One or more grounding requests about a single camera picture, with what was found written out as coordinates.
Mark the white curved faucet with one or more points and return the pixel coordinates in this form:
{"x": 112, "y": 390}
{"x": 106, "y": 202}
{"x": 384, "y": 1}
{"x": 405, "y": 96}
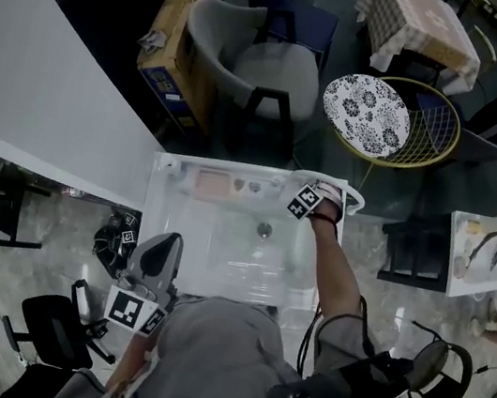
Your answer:
{"x": 354, "y": 194}

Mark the pale wooden chair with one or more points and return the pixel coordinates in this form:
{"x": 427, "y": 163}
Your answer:
{"x": 485, "y": 42}

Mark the round floral seat cushion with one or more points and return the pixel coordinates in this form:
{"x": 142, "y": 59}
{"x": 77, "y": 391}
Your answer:
{"x": 368, "y": 114}

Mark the table with checked tablecloth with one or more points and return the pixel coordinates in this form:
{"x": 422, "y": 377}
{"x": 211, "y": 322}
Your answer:
{"x": 422, "y": 24}

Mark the black office chair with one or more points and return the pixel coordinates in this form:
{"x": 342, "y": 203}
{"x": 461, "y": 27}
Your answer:
{"x": 35, "y": 382}
{"x": 54, "y": 330}

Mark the small grey heart-shaped item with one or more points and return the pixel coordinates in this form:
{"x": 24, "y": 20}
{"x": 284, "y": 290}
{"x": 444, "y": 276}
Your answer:
{"x": 254, "y": 188}

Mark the crumpled grey paper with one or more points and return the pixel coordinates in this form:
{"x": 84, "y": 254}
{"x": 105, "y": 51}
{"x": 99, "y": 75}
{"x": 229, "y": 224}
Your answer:
{"x": 150, "y": 41}

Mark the small yellow block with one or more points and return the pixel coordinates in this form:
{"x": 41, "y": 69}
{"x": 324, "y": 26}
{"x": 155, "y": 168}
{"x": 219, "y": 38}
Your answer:
{"x": 473, "y": 228}

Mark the person's right forearm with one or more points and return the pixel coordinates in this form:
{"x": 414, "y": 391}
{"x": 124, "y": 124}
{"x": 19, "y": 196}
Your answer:
{"x": 332, "y": 265}

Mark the white sink with black stand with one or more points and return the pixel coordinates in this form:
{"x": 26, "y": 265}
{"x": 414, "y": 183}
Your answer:
{"x": 481, "y": 284}

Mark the black round-seat rattan chair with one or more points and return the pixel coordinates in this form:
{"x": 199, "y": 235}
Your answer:
{"x": 430, "y": 368}

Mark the grey armchair with black legs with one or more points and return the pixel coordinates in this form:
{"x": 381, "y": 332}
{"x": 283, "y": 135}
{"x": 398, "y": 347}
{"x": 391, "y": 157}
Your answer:
{"x": 275, "y": 74}

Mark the black shoulder-mounted device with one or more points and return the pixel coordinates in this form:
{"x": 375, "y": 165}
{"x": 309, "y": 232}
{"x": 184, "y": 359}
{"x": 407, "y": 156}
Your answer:
{"x": 328, "y": 393}

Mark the clear bottle with red label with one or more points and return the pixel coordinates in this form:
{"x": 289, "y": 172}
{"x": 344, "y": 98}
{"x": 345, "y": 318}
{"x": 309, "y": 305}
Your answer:
{"x": 72, "y": 193}

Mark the small white pump bottle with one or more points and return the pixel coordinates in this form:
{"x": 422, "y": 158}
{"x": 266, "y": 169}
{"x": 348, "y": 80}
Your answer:
{"x": 170, "y": 163}

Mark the blue upholstered chair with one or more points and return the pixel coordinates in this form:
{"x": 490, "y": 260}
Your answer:
{"x": 309, "y": 18}

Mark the small beige heart-shaped item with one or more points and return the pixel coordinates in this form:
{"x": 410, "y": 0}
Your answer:
{"x": 239, "y": 185}

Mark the large flat cardboard box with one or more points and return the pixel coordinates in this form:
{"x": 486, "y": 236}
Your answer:
{"x": 175, "y": 18}

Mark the curved metal faucet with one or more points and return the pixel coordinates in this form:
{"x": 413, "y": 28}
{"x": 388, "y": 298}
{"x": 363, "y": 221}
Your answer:
{"x": 489, "y": 236}

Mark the dark grey chair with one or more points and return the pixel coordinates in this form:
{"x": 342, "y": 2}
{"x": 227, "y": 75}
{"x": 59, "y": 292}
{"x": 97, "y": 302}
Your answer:
{"x": 485, "y": 149}

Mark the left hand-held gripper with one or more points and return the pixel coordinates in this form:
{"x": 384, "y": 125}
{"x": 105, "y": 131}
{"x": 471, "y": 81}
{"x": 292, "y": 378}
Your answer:
{"x": 129, "y": 308}

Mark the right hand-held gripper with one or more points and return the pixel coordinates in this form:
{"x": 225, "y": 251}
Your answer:
{"x": 305, "y": 201}

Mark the white sink with metal stand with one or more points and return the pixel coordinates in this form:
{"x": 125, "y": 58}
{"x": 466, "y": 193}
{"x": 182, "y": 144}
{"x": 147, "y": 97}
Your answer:
{"x": 223, "y": 236}

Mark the person's left forearm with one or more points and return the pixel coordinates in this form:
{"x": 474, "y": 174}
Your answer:
{"x": 131, "y": 363}

